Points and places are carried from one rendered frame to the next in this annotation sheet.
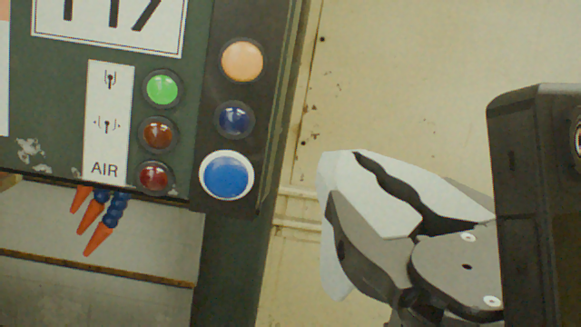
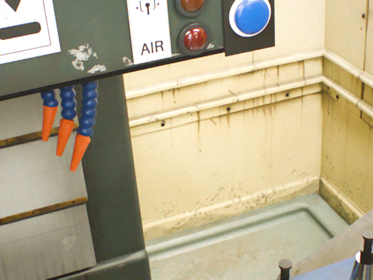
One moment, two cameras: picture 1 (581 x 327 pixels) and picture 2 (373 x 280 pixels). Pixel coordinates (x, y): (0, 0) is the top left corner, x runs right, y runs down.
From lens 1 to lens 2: 0.24 m
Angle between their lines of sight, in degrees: 16
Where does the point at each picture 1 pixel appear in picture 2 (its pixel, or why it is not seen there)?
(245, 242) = (113, 144)
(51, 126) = (98, 26)
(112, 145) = (155, 24)
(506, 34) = not seen: outside the picture
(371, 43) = not seen: outside the picture
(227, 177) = (255, 14)
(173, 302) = (73, 221)
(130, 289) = (33, 227)
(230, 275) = (109, 179)
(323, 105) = not seen: hidden behind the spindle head
